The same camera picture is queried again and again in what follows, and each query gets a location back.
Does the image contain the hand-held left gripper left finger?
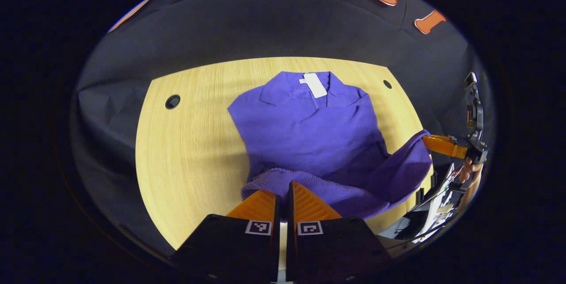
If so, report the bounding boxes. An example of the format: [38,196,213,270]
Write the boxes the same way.
[170,189,281,284]

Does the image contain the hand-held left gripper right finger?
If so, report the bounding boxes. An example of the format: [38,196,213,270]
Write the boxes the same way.
[285,181,393,284]

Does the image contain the purple shirt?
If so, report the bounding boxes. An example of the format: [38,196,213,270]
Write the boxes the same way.
[227,71,433,220]

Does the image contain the white papers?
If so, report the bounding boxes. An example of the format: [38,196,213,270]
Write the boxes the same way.
[416,163,463,241]

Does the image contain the black backdrop cloth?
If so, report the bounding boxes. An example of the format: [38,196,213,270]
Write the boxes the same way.
[71,0,493,253]

